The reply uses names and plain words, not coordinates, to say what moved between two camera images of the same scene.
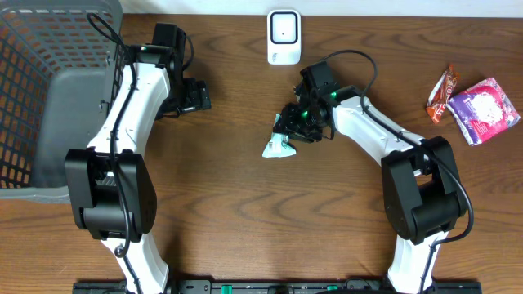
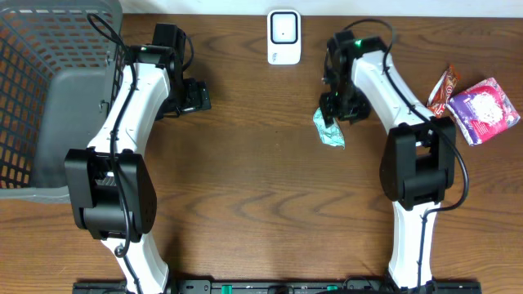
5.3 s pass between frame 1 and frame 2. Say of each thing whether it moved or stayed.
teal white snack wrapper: moved
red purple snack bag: stayed
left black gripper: stayed
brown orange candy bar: stayed
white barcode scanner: stayed
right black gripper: moved
